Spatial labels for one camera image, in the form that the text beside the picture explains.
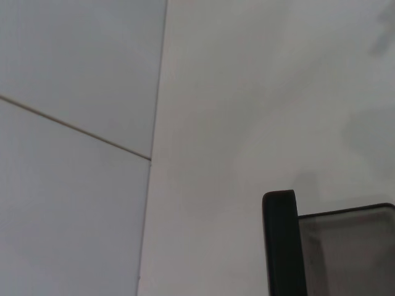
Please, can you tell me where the black glasses case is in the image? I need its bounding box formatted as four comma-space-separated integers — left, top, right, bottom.
261, 190, 395, 296

